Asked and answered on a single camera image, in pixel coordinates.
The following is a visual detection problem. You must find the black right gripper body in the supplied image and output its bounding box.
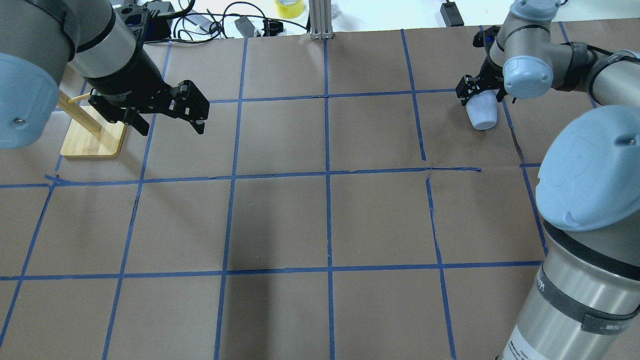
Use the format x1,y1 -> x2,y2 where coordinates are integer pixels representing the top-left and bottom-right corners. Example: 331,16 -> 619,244
455,26 -> 507,98

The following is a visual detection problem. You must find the light blue plastic cup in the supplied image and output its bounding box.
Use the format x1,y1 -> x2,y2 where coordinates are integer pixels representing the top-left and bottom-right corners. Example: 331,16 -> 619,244
465,89 -> 498,131

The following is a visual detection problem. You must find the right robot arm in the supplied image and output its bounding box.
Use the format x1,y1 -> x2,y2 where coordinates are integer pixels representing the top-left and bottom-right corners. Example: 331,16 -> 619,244
455,0 -> 640,360

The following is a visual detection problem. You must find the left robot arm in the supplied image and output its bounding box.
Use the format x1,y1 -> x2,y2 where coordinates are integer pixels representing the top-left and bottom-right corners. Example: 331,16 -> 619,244
0,0 -> 210,149

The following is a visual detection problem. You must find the wooden cup rack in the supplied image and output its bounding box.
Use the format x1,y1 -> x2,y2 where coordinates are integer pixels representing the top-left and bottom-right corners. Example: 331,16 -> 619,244
58,89 -> 126,158

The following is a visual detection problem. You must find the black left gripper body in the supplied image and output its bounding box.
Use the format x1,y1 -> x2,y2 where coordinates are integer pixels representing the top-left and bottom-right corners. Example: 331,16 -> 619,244
87,75 -> 183,125

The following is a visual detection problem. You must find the yellow tape roll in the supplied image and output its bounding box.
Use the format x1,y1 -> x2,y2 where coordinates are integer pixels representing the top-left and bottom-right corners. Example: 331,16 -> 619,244
274,0 -> 305,19

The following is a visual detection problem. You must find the aluminium frame post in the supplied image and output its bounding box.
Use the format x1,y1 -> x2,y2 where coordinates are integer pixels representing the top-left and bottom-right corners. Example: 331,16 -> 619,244
308,0 -> 334,40

